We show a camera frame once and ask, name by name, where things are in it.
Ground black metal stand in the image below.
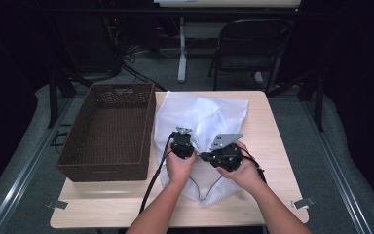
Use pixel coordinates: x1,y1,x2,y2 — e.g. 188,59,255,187
47,69,92,130
267,69,325,133

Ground person's left hand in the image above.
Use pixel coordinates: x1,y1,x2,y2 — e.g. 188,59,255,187
165,149,198,187

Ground black floor cables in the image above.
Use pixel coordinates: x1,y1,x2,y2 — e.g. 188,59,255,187
121,45,168,92

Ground white mesh laundry bag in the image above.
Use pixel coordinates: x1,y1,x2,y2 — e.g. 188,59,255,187
153,91,250,207

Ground right hand-held gripper cable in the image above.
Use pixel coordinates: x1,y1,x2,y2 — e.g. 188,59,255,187
238,145,268,184

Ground aluminium floor rail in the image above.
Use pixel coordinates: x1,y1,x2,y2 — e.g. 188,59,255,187
0,97,74,234
300,97,373,234

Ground white desk top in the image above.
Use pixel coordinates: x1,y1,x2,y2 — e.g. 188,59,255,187
153,0,302,9

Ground grey metal table clip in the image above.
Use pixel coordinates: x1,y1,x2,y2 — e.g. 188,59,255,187
291,196,316,210
45,199,69,211

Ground dark computer cabinet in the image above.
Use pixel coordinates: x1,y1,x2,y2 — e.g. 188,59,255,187
61,13,124,74

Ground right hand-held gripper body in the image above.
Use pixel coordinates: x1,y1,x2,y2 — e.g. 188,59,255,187
209,133,243,173

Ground black folding chair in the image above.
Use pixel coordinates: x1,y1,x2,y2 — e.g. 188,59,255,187
207,18,294,94

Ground brown woven basket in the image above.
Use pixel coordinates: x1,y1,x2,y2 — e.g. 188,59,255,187
56,82,157,183

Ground hand-held gripper cable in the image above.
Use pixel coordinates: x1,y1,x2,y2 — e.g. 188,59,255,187
238,145,268,184
138,131,177,215

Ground white desk leg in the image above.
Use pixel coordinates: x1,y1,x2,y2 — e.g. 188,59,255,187
177,16,188,84

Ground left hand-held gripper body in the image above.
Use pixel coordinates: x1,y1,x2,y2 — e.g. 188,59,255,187
169,126,196,160

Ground left hand-held gripper cable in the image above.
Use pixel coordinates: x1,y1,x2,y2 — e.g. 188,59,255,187
138,131,177,215

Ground person's right hand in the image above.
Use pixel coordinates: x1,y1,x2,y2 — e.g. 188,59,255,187
216,140,264,193

